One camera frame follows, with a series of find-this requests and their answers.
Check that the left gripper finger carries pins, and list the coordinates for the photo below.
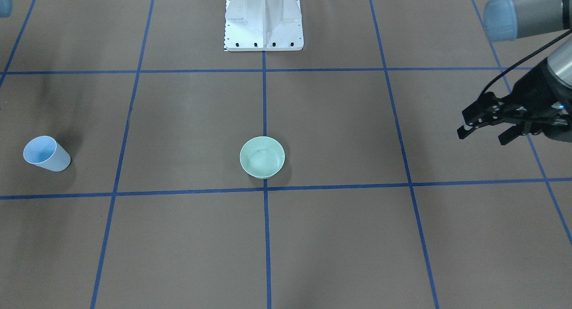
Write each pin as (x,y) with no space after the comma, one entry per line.
(521,127)
(486,110)

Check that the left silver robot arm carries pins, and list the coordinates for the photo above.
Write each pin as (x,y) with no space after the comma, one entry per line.
(509,20)

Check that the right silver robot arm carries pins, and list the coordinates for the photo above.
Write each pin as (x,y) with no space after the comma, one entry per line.
(6,8)

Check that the white pedestal base plate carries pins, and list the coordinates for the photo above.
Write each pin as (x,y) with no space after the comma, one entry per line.
(263,25)

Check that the light blue plastic cup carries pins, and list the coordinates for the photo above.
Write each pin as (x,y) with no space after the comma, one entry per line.
(45,152)

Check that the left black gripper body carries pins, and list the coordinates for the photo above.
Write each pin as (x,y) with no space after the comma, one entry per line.
(534,88)

